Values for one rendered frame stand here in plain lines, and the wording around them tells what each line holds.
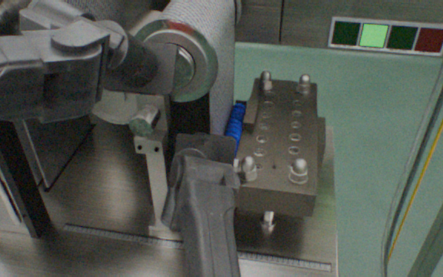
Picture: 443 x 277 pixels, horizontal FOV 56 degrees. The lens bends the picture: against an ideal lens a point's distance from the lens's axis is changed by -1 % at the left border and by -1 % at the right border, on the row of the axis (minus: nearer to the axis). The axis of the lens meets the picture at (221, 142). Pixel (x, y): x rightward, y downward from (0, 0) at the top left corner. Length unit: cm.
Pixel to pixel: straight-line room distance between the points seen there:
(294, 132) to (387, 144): 182
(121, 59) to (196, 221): 19
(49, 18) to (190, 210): 26
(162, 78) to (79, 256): 45
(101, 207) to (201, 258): 53
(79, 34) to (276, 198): 49
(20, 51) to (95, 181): 64
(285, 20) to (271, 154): 32
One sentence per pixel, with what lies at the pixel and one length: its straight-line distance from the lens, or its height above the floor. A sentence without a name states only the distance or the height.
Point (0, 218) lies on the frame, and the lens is 97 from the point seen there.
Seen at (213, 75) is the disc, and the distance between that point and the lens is 68.
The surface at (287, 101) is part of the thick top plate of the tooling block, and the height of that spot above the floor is 103.
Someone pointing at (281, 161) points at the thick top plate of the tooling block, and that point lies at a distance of 83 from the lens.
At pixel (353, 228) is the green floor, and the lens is 214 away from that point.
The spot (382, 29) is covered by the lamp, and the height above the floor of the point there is 120.
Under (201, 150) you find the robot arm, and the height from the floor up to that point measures 118.
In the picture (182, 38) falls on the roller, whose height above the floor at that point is 130.
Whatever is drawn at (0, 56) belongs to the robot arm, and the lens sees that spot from 40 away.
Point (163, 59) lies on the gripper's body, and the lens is 56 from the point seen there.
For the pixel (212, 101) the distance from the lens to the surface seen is 72.
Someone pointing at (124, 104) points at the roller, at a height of 116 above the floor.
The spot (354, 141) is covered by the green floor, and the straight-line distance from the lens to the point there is 265.
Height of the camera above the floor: 157
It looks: 39 degrees down
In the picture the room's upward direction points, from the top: straight up
